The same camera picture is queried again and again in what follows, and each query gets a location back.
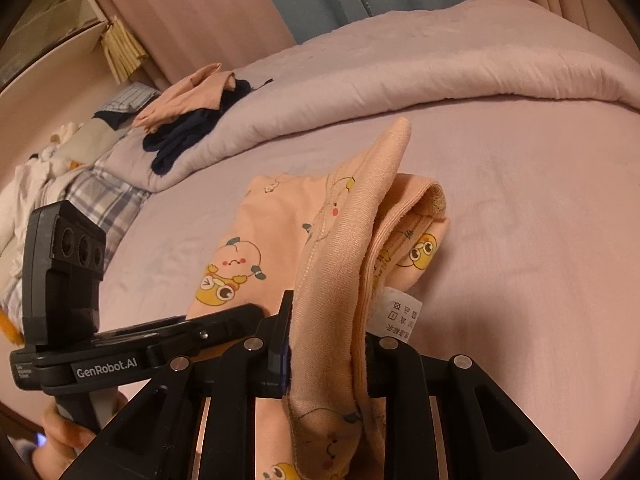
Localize navy folded garment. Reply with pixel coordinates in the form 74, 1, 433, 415
142, 79, 254, 176

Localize peach folded garment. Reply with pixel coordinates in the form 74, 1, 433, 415
132, 63, 236, 133

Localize striped blue folded cloth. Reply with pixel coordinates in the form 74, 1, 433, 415
93, 82, 160, 130

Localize orange duck print garment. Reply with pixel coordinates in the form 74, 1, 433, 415
188, 118, 449, 479

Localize lilac bed sheet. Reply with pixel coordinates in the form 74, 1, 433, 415
100, 99, 639, 479

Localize lilac folded duvet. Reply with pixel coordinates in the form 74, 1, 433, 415
104, 0, 639, 193

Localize person's left hand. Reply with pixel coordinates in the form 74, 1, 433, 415
34, 391, 129, 480

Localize yellow tassel hanging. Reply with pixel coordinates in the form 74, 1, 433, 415
100, 16, 149, 84

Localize orange plush item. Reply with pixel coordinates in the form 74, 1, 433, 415
0, 309, 25, 348

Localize plaid pillow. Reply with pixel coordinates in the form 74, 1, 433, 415
1, 166, 150, 330

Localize white crumpled clothes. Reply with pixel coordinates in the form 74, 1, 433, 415
1, 122, 90, 252

